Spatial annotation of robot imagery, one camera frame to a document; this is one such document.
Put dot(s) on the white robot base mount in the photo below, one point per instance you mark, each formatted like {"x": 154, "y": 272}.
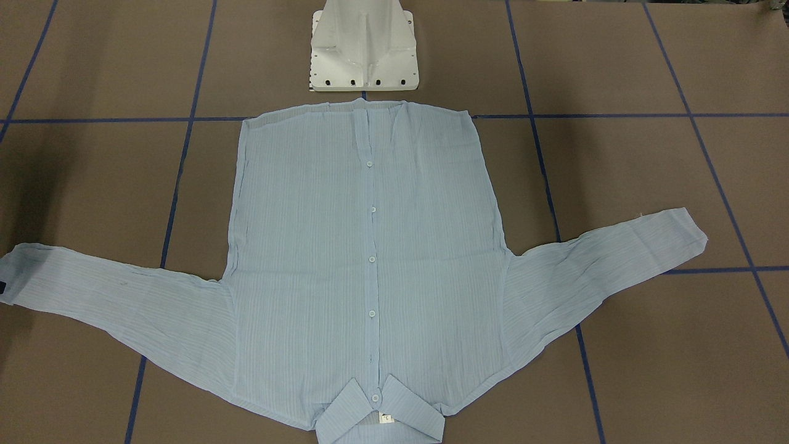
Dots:
{"x": 363, "y": 46}

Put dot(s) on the light blue striped shirt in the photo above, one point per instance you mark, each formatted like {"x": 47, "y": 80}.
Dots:
{"x": 368, "y": 290}

